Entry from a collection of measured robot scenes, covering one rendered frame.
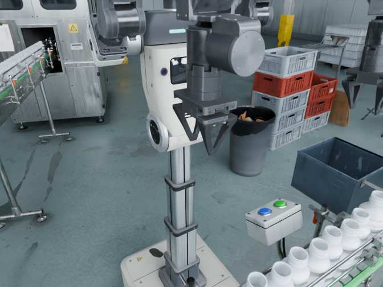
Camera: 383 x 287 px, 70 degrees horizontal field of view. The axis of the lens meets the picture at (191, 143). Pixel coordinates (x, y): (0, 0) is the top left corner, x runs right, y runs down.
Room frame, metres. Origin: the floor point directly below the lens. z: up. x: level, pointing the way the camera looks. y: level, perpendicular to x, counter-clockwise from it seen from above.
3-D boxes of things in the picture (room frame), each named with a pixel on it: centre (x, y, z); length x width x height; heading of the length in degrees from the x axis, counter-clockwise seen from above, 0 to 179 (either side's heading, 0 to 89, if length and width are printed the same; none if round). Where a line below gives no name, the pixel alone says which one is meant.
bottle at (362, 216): (0.52, -0.42, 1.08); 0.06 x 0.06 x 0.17
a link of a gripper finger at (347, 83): (0.65, -0.41, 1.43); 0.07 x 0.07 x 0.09; 31
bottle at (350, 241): (0.48, -0.38, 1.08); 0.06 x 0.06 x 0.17
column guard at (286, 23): (10.51, -3.34, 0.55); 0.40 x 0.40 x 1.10; 32
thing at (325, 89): (3.65, -1.63, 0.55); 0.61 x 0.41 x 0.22; 124
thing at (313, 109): (3.65, -1.62, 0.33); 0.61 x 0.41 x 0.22; 124
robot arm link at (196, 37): (0.44, -0.02, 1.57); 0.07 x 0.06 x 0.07; 32
